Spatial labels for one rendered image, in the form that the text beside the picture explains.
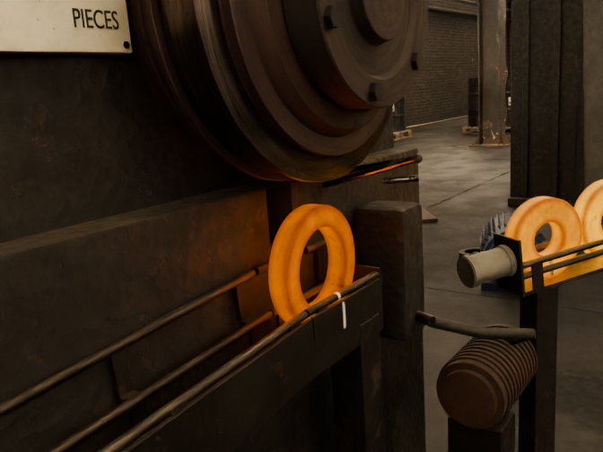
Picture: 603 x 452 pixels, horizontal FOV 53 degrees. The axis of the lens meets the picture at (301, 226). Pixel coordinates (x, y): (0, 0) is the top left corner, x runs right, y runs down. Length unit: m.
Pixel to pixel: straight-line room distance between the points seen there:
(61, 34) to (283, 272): 0.39
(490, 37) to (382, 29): 8.97
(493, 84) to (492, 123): 0.57
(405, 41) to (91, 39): 0.40
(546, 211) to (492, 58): 8.57
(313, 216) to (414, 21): 0.30
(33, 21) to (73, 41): 0.05
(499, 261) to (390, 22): 0.52
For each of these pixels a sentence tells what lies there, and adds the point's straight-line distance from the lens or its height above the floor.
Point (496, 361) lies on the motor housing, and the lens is 1.14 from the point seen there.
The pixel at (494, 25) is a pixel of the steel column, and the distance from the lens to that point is 9.73.
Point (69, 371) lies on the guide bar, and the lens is 0.68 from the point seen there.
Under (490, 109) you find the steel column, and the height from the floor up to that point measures 0.54.
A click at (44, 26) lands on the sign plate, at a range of 0.71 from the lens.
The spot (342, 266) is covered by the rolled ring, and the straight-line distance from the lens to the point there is 0.94.
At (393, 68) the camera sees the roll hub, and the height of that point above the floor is 1.02.
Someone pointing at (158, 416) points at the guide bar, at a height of 0.69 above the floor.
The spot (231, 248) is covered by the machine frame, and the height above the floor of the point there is 0.80.
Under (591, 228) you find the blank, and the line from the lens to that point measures 1.28.
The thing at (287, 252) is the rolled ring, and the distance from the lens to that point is 0.81.
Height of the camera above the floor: 1.00
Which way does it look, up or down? 12 degrees down
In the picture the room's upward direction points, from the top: 4 degrees counter-clockwise
